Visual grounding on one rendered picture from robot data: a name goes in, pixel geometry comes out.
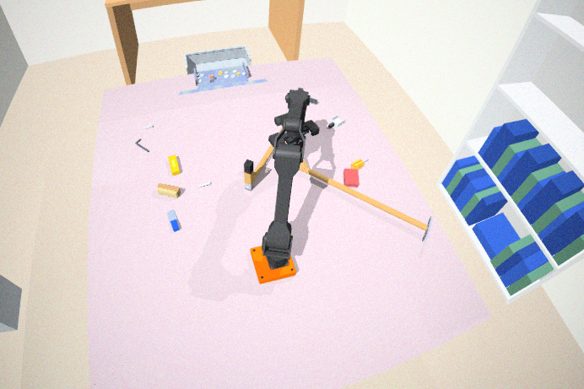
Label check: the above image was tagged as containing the red rectangular tile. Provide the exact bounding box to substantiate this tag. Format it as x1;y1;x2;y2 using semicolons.
343;169;360;187

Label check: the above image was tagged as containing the long scraper with wooden handle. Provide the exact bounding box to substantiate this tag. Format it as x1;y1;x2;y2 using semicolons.
243;98;318;191

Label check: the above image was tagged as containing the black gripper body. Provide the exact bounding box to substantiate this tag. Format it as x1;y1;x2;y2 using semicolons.
268;120;320;147

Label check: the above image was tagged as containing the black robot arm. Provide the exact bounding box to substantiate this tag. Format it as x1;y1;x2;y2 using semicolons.
262;88;311;270

